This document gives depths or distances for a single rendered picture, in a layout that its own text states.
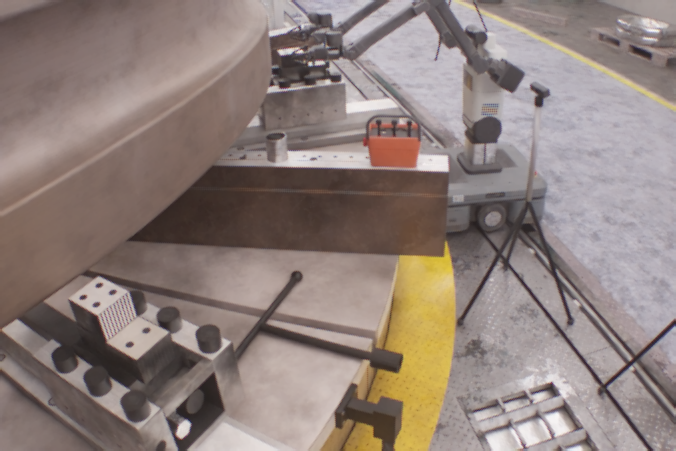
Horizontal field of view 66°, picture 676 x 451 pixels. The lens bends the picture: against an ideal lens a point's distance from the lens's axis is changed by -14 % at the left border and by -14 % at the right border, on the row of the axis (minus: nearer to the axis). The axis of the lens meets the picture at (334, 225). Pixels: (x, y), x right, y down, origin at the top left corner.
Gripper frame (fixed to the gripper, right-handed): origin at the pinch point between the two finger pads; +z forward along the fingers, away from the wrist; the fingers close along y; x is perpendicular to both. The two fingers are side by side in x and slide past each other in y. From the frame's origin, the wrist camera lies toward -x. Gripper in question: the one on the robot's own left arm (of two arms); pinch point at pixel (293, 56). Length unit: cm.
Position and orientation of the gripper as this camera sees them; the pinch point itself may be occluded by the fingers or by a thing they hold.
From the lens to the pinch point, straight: 259.5
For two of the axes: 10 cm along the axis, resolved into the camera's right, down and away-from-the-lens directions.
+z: -10.0, 0.5, 0.0
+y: 0.3, 5.3, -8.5
